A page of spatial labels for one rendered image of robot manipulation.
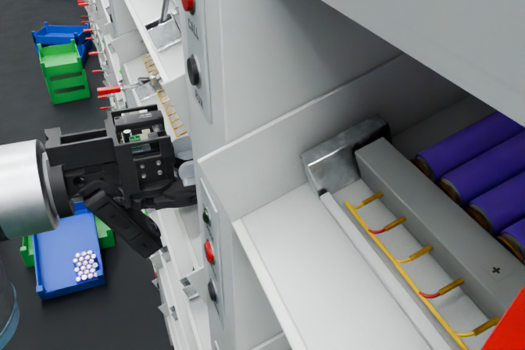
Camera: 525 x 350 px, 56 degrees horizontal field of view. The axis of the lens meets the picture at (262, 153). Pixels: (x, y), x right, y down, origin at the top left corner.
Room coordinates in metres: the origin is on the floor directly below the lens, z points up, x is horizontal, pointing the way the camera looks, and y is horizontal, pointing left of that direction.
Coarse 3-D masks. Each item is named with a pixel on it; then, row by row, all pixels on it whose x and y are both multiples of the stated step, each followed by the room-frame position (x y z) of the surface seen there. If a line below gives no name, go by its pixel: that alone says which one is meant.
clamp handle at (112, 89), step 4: (140, 80) 0.72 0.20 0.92; (132, 84) 0.72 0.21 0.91; (136, 84) 0.72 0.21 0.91; (140, 84) 0.72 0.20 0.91; (100, 88) 0.71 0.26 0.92; (104, 88) 0.71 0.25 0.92; (108, 88) 0.71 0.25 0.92; (112, 88) 0.71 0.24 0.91; (116, 88) 0.71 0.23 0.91; (120, 88) 0.71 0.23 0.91; (124, 88) 0.71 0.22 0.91; (128, 88) 0.71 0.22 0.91; (132, 88) 0.72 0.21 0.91; (100, 92) 0.70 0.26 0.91; (104, 92) 0.70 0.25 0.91; (108, 92) 0.70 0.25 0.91; (112, 92) 0.70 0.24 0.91; (116, 92) 0.71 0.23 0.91
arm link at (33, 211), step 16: (16, 144) 0.39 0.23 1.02; (32, 144) 0.38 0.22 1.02; (0, 160) 0.36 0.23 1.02; (16, 160) 0.36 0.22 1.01; (32, 160) 0.36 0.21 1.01; (0, 176) 0.35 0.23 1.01; (16, 176) 0.35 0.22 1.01; (32, 176) 0.35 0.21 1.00; (0, 192) 0.34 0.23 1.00; (16, 192) 0.34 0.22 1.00; (32, 192) 0.34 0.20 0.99; (48, 192) 0.35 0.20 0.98; (0, 208) 0.33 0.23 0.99; (16, 208) 0.33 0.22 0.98; (32, 208) 0.34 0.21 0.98; (48, 208) 0.34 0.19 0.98; (0, 224) 0.32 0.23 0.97; (16, 224) 0.33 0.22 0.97; (32, 224) 0.33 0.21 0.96; (48, 224) 0.34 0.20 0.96
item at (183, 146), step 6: (180, 138) 0.45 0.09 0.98; (186, 138) 0.45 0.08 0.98; (174, 144) 0.45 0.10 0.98; (180, 144) 0.45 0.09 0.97; (186, 144) 0.45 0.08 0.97; (174, 150) 0.45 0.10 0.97; (180, 150) 0.45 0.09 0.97; (186, 150) 0.45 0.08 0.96; (180, 156) 0.45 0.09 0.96; (186, 156) 0.45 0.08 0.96; (192, 156) 0.45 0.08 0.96; (180, 162) 0.44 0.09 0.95
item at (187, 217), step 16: (128, 32) 0.88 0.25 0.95; (128, 48) 0.87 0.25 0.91; (144, 48) 0.88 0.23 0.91; (128, 64) 0.86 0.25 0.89; (144, 64) 0.84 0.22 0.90; (160, 96) 0.71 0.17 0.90; (176, 208) 0.45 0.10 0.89; (192, 208) 0.44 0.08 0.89; (192, 224) 0.41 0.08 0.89; (192, 240) 0.39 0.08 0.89; (192, 256) 0.37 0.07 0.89; (192, 272) 0.30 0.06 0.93
